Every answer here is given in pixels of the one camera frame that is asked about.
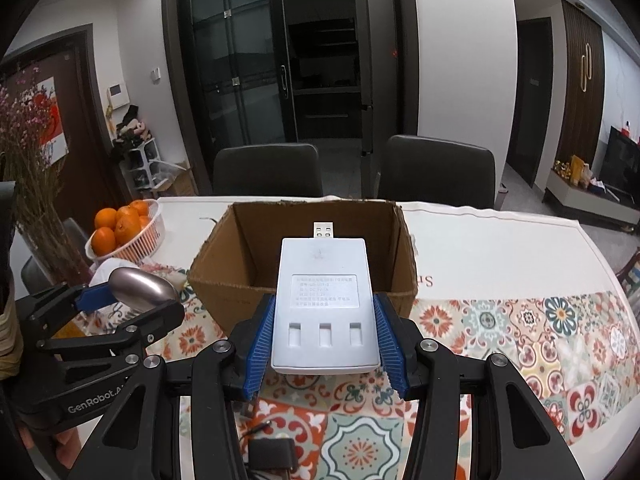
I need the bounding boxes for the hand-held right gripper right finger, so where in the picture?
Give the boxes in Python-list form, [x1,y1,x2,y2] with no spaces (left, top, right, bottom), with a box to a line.
[372,292,586,480]

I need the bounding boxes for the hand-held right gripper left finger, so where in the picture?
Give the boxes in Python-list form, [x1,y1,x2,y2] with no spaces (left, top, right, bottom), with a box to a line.
[67,294,276,480]

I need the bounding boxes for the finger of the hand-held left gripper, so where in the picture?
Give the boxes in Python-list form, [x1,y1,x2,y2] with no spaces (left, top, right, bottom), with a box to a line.
[35,300,186,363]
[15,281,121,333]

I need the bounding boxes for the silver oval gadget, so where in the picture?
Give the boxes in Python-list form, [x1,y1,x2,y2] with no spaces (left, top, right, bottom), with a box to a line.
[107,266,180,315]

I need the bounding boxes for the white rectangular usb hub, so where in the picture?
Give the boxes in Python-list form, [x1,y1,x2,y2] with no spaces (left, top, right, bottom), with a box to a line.
[270,221,383,375]

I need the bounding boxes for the brown cardboard box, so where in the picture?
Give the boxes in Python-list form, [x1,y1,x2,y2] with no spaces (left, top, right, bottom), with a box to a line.
[187,199,418,336]

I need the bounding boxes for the person's left hand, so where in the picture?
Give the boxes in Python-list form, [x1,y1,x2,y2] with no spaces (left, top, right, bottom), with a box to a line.
[50,429,101,467]

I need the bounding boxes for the white tissue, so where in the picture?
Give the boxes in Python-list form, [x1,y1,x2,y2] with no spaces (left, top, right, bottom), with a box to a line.
[90,258,143,286]

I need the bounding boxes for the glass vase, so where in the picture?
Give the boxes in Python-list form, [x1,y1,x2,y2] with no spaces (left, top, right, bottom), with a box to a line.
[20,200,96,293]

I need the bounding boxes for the white plastic fruit basket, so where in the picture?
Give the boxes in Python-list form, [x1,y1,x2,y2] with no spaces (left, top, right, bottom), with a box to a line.
[85,199,167,265]

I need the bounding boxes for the light grey dining chair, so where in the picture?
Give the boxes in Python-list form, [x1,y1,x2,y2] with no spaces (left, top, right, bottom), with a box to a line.
[20,217,93,293]

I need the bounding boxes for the woven straw storage box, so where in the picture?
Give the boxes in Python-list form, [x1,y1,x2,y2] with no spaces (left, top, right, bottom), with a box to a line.
[0,305,24,372]

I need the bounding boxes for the patterned table runner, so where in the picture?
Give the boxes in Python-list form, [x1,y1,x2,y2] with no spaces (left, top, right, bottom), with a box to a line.
[65,280,640,480]

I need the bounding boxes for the white shoe rack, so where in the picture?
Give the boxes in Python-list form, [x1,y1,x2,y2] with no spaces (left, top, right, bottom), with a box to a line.
[122,139,161,191]

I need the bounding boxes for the white printed table cover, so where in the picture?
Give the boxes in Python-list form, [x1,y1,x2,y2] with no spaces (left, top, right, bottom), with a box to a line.
[75,195,640,480]

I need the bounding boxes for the dried pink flowers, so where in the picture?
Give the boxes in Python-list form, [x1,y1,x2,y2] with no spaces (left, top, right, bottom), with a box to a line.
[0,60,96,286]

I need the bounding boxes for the pile of plush toys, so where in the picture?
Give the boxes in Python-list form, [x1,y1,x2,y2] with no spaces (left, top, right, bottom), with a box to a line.
[112,105,153,161]

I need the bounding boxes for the dark brown entrance door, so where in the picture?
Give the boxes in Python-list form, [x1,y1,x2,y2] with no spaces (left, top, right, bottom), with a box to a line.
[0,25,118,221]

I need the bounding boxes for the dark grey dining chair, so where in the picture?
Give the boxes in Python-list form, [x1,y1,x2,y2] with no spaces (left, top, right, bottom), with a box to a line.
[212,143,323,198]
[377,135,497,209]

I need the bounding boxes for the low television stand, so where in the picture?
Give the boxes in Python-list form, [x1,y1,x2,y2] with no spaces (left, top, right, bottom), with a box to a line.
[542,167,640,233]

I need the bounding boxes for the chair with patterned cushion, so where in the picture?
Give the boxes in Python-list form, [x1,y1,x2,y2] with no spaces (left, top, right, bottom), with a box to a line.
[615,252,640,311]

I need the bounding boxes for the yellow packages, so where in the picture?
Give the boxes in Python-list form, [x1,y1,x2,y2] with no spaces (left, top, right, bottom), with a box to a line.
[552,155,591,183]

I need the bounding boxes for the dark sliding glass door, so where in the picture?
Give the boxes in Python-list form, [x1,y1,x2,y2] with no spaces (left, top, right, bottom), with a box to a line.
[161,0,418,196]

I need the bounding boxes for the dark interior door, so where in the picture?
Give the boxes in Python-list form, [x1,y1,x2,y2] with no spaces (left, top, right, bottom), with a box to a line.
[506,17,555,188]

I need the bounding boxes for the grey refrigerator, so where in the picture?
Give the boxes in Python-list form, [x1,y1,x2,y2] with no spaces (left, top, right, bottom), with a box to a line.
[351,0,398,157]

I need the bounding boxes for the black television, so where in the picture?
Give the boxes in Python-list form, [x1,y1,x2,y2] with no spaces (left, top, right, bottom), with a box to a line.
[599,126,640,201]

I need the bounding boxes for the black power adapter with cable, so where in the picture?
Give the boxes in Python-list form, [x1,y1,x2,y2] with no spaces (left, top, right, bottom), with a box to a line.
[239,422,297,480]

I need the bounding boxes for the red wall poster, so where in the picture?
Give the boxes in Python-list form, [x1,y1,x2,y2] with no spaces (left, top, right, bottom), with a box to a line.
[30,77,70,161]

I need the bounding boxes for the wooden cabinet door gold handle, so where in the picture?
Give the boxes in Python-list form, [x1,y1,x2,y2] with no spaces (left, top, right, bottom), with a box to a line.
[560,0,606,183]

